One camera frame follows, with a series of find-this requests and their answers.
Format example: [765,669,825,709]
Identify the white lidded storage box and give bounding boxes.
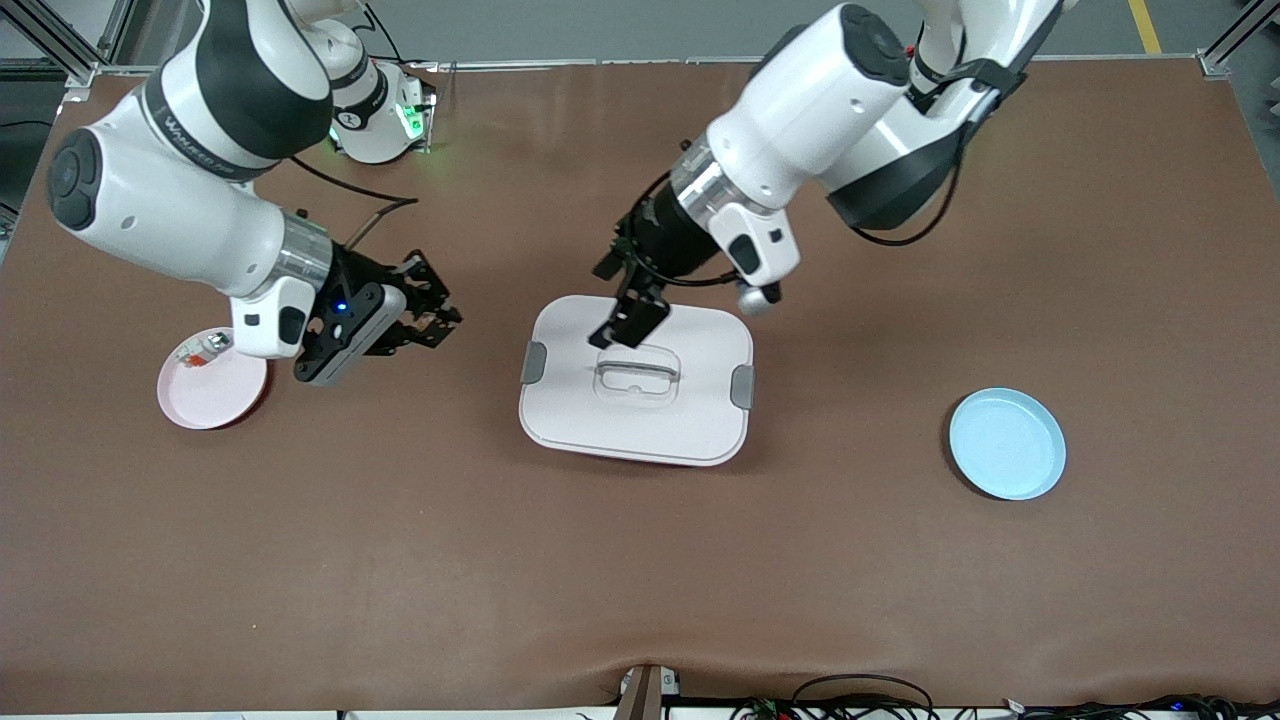
[518,294,756,468]

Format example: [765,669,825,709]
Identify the pink round plate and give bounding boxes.
[157,326,269,431]

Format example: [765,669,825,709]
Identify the light blue round plate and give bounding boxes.
[948,387,1068,501]

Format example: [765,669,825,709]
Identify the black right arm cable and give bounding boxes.
[290,155,420,252]

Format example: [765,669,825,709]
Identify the silver table edge rail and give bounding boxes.
[95,55,1211,77]

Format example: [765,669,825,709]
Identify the aluminium frame struts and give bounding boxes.
[0,0,138,87]

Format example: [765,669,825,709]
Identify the brown camera post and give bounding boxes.
[612,664,665,720]

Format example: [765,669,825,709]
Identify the black cable bundle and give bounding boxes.
[730,673,1280,720]

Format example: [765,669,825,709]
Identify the aluminium corner frame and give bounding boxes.
[1198,0,1280,79]

